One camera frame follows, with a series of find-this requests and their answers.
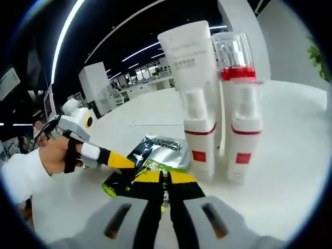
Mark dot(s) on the green potted plant white pot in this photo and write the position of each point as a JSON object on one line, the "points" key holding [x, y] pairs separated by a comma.
{"points": [[317, 57]]}

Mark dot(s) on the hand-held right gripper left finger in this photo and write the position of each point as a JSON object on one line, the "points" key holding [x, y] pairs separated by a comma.
{"points": [[150, 215]]}

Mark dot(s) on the white skincare tube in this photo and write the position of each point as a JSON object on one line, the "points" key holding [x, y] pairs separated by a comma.
{"points": [[189, 52]]}

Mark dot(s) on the thin ceiling light strip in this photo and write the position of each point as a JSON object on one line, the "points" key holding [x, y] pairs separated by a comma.
{"points": [[140, 52], [158, 55]]}

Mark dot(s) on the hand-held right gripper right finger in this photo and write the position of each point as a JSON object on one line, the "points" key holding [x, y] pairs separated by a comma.
{"points": [[184, 215]]}

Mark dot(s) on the white office counter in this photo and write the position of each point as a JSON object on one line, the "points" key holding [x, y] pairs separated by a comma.
{"points": [[145, 88]]}

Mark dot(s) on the green black skincare mask packet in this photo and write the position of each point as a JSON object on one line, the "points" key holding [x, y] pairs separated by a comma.
{"points": [[166, 155]]}

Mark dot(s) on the open laptop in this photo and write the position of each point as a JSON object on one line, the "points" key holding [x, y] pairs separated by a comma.
{"points": [[49, 103]]}

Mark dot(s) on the white skincare bottle red collar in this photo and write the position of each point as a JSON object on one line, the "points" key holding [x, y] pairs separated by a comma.
{"points": [[238, 74]]}

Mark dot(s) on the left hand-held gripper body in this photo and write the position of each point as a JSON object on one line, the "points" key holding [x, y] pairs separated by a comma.
{"points": [[77, 122]]}

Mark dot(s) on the wide ceiling light strip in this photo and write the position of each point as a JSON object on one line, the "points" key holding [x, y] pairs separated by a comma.
{"points": [[64, 33]]}

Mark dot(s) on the ceiling air conditioner unit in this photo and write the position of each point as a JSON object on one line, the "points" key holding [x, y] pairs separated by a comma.
{"points": [[9, 83]]}

